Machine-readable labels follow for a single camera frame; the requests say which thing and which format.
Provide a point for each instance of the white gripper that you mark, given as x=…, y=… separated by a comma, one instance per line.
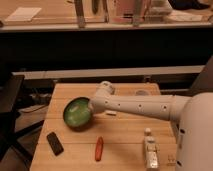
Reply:
x=91, y=108

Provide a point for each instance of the green ceramic bowl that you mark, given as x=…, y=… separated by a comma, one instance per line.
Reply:
x=77, y=114

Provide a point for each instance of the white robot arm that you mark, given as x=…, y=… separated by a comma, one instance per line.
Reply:
x=194, y=115

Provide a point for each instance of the small white packet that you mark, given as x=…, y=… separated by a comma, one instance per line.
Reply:
x=111, y=113

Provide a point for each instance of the black rectangular phone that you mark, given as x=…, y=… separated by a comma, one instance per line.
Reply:
x=55, y=144

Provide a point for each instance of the clear plastic bottle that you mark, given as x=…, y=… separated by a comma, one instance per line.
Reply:
x=150, y=151

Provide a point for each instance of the black chair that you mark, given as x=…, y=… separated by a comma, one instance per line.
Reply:
x=8, y=115

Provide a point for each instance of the white paper sheet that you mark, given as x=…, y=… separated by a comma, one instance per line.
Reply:
x=22, y=14

